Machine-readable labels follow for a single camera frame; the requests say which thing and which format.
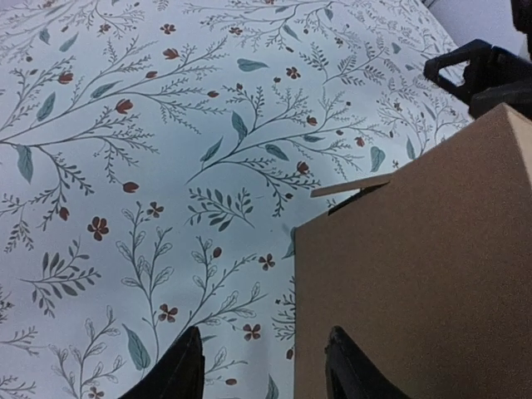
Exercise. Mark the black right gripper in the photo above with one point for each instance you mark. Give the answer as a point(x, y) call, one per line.
point(503, 70)

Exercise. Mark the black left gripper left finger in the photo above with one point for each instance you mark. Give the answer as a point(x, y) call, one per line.
point(179, 374)

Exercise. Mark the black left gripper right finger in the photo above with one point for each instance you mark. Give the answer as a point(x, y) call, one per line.
point(351, 374)

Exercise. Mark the brown cardboard box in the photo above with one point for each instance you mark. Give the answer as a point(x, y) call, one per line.
point(427, 269)

